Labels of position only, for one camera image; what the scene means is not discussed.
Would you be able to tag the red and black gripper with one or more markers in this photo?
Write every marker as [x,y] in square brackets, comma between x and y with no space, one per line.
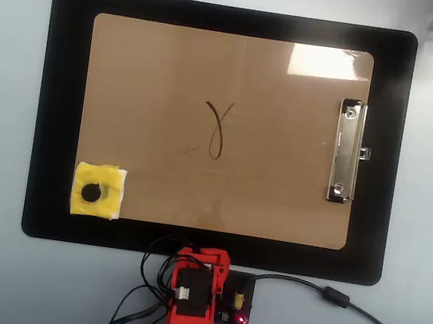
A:
[192,287]

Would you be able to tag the yellow sponge with black knob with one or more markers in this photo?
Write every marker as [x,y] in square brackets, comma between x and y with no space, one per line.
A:
[97,191]

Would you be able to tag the black robot base with board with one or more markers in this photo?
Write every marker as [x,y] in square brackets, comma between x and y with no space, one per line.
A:
[236,306]

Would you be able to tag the metal clipboard clip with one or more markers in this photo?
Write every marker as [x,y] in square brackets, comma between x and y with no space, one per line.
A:
[345,152]

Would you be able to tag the brown clipboard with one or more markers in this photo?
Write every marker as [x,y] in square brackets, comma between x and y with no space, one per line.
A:
[160,102]

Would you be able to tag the black desk mat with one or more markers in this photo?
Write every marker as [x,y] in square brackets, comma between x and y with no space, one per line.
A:
[58,107]

